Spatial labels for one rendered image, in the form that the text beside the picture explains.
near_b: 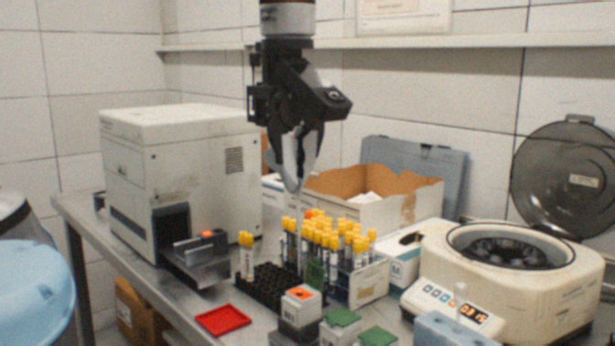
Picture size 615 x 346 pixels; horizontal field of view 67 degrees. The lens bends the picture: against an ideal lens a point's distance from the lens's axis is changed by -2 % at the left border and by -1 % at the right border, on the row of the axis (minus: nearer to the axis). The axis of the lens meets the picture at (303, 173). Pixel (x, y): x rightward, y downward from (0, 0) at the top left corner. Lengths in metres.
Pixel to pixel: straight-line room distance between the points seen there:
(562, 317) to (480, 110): 0.51
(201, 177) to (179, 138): 0.10
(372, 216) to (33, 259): 0.64
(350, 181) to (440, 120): 0.27
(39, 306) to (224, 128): 0.67
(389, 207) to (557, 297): 0.36
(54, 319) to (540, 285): 0.60
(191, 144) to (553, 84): 0.73
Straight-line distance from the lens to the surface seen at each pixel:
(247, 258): 0.86
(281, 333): 0.75
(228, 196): 1.05
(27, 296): 0.43
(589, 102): 1.03
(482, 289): 0.76
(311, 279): 0.74
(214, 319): 0.82
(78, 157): 2.29
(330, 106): 0.56
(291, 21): 0.62
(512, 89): 1.09
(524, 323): 0.76
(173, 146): 0.97
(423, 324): 0.63
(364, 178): 1.25
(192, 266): 0.92
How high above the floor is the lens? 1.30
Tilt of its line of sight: 14 degrees down
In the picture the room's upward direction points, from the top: straight up
